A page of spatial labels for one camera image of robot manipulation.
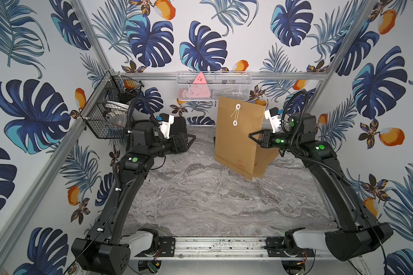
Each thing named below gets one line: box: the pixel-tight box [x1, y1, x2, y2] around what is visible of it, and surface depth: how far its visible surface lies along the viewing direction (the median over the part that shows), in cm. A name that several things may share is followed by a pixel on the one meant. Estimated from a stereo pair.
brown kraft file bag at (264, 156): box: [251, 142, 280, 179], surface depth 101 cm
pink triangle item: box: [186, 72, 212, 98], surface depth 92 cm
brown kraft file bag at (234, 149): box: [214, 96, 266, 182], surface depth 72 cm
